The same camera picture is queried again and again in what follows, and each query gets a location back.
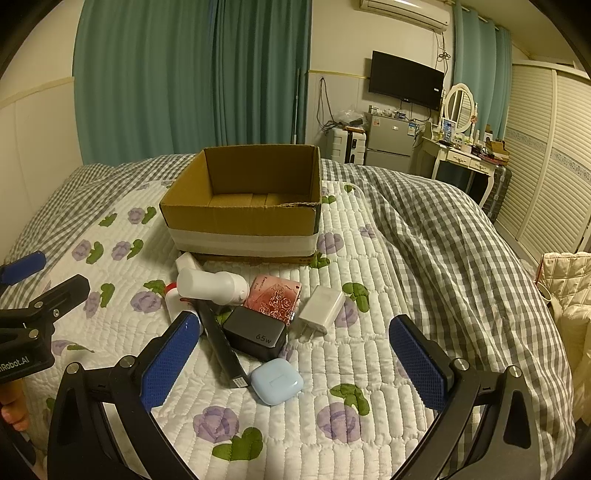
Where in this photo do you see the black slim rectangular device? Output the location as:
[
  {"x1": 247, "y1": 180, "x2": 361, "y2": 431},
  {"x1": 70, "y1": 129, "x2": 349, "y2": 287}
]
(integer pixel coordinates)
[{"x1": 194, "y1": 300, "x2": 250, "y2": 388}]

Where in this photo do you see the white squeeze bottle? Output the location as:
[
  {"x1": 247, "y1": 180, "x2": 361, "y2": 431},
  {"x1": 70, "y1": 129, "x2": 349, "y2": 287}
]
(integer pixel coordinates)
[{"x1": 176, "y1": 268, "x2": 249, "y2": 306}]

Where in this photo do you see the light blue earbuds case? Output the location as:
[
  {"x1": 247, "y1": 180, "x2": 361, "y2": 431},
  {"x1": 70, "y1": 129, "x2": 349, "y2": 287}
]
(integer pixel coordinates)
[{"x1": 250, "y1": 358, "x2": 304, "y2": 406}]

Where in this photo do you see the black 65W charger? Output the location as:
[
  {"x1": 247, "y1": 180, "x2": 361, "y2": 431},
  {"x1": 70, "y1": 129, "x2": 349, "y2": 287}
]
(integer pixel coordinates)
[{"x1": 221, "y1": 307, "x2": 287, "y2": 362}]

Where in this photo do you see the white wall charger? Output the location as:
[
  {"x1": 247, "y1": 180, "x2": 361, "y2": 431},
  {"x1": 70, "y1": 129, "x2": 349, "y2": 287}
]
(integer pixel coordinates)
[{"x1": 298, "y1": 285, "x2": 346, "y2": 340}]

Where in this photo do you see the pink patterned card box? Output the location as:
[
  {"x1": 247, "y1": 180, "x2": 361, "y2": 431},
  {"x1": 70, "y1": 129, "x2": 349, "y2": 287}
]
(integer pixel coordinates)
[{"x1": 243, "y1": 274, "x2": 301, "y2": 325}]

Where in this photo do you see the white bottle red cap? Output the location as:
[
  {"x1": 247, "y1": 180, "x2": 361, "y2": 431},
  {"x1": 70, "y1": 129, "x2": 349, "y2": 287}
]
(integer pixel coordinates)
[{"x1": 164, "y1": 252, "x2": 202, "y2": 323}]

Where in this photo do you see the person's left hand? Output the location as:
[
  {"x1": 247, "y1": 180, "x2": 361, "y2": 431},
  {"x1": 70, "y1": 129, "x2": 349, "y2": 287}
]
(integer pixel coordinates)
[{"x1": 0, "y1": 379, "x2": 30, "y2": 432}]

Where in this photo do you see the white floral quilted pad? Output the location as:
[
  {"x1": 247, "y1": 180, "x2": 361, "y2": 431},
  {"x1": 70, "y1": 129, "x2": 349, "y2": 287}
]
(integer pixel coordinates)
[{"x1": 1, "y1": 181, "x2": 434, "y2": 479}]

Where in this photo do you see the grey checkered duvet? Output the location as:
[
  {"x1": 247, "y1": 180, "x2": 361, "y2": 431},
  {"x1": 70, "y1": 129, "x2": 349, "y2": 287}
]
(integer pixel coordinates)
[{"x1": 1, "y1": 155, "x2": 575, "y2": 479}]

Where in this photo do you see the brown cardboard box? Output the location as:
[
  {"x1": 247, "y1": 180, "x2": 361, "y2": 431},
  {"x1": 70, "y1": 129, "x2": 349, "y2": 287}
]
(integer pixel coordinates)
[{"x1": 159, "y1": 144, "x2": 322, "y2": 262}]

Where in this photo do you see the green curtain left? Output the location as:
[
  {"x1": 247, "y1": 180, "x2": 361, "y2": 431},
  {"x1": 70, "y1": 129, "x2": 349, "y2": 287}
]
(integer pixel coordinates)
[{"x1": 73, "y1": 1, "x2": 311, "y2": 166}]

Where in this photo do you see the green curtain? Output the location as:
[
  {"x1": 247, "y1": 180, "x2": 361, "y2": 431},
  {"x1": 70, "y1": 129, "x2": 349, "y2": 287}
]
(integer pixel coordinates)
[
  {"x1": 73, "y1": 1, "x2": 311, "y2": 166},
  {"x1": 453, "y1": 1, "x2": 512, "y2": 139}
]

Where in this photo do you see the white louvered wardrobe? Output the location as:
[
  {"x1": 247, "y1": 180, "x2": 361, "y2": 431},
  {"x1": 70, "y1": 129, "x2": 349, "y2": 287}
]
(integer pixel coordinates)
[{"x1": 496, "y1": 60, "x2": 590, "y2": 262}]

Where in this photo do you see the white dressing table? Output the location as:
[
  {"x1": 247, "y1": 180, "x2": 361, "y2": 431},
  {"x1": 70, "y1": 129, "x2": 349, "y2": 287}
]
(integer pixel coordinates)
[{"x1": 415, "y1": 137, "x2": 497, "y2": 208}]

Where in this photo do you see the silver mini fridge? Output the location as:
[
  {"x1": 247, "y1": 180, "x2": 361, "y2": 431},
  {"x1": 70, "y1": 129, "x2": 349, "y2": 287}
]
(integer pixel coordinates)
[{"x1": 365, "y1": 115, "x2": 417, "y2": 173}]

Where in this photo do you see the white suitcase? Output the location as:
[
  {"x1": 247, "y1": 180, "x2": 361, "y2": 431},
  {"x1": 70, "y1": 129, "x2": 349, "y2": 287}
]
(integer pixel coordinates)
[{"x1": 328, "y1": 126, "x2": 367, "y2": 165}]

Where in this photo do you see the oval vanity mirror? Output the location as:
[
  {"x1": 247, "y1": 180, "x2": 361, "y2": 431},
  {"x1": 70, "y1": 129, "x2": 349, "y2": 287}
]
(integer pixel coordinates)
[{"x1": 443, "y1": 83, "x2": 477, "y2": 133}]

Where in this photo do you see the green curtain right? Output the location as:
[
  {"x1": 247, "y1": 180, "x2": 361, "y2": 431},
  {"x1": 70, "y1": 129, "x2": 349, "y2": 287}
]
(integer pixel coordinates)
[{"x1": 453, "y1": 1, "x2": 512, "y2": 139}]

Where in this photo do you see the white air conditioner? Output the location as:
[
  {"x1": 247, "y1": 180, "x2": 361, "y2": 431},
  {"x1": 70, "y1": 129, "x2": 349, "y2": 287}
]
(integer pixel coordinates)
[{"x1": 360, "y1": 0, "x2": 451, "y2": 32}]

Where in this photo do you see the black wall television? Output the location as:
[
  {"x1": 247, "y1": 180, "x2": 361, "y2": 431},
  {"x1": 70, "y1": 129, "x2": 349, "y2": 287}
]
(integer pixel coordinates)
[{"x1": 369, "y1": 51, "x2": 444, "y2": 110}]

